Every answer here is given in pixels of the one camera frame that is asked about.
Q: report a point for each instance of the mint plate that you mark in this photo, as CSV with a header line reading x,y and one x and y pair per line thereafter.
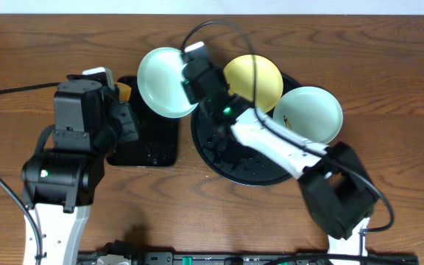
x,y
311,112
160,80

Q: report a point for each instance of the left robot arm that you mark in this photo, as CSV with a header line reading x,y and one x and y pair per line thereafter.
x,y
68,163

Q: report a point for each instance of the black rectangular tray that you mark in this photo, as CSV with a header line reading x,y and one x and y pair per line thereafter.
x,y
158,135

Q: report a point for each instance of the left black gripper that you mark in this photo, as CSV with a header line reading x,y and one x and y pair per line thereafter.
x,y
126,120

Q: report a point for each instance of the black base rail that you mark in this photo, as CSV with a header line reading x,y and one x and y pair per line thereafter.
x,y
119,252

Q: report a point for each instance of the yellow plate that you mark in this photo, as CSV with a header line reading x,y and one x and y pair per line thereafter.
x,y
239,76

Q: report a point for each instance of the green yellow sponge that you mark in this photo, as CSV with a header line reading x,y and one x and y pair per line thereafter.
x,y
124,91

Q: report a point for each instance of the black round tray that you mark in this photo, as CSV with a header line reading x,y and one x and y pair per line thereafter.
x,y
230,159

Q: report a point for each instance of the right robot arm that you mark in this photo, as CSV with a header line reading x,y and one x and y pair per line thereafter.
x,y
283,130

